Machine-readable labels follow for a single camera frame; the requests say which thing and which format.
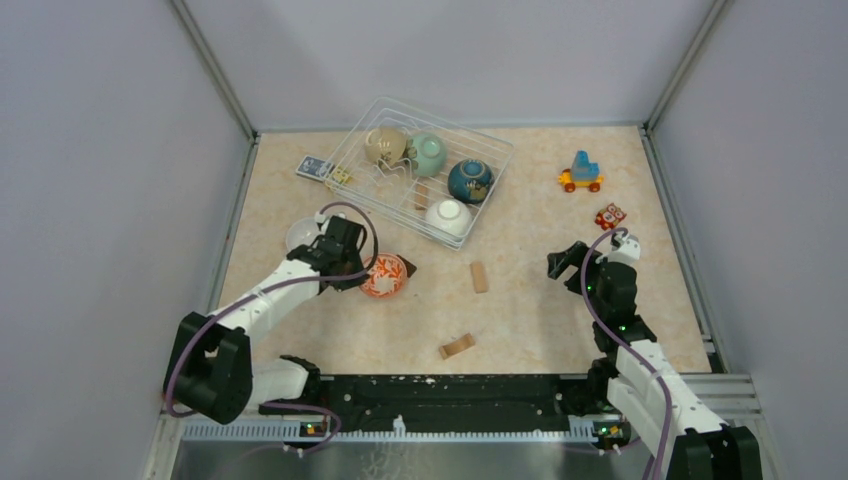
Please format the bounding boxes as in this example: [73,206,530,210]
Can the plain white bowl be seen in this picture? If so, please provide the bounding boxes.
[285,213,347,252]

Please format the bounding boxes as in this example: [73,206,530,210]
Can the orange patterned white bowl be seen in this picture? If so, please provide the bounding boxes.
[359,253,408,298]

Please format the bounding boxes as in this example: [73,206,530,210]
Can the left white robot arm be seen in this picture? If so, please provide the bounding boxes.
[163,212,379,424]

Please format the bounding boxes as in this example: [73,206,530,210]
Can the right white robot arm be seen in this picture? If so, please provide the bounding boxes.
[547,233,764,479]

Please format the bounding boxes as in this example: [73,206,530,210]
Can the wooden block in rack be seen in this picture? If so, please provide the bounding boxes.
[413,183,429,211]

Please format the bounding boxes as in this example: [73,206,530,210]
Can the red owl toy block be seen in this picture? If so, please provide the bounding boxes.
[594,203,627,231]

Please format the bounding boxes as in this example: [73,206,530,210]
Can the dark brown block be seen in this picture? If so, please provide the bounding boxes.
[399,256,417,278]

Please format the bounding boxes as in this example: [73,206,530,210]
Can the small yellow patterned tile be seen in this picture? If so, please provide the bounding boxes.
[326,166,353,189]

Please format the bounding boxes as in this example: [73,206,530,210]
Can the light wooden block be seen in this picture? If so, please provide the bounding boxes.
[470,261,489,294]

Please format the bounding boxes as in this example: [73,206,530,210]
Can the blue yellow toy train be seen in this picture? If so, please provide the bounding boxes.
[558,150,604,193]

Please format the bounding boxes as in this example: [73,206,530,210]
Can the white ceramic bowl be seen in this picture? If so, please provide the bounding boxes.
[425,199,473,238]

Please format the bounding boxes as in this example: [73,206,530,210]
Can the dark teal patterned bowl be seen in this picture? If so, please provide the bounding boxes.
[448,158,494,204]

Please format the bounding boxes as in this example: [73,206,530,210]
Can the beige ceramic bowl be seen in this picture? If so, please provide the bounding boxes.
[363,127,407,167]

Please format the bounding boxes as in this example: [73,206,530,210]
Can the notched wooden block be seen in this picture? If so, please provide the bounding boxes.
[438,333,476,360]

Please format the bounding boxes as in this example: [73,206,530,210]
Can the light green ceramic bowl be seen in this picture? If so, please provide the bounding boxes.
[406,132,448,177]

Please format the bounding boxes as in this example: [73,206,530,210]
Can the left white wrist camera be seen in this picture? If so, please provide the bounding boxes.
[313,211,337,235]

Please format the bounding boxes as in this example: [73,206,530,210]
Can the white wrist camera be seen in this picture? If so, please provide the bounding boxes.
[313,211,337,235]
[607,232,642,266]

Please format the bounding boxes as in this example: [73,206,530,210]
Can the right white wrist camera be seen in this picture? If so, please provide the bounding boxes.
[607,232,642,266]

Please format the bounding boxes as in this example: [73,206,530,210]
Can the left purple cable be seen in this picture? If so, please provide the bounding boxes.
[164,201,380,458]

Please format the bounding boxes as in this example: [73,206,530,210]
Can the white wire dish rack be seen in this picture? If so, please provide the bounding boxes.
[323,97,515,250]

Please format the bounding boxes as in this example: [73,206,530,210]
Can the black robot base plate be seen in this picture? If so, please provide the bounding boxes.
[282,374,614,433]

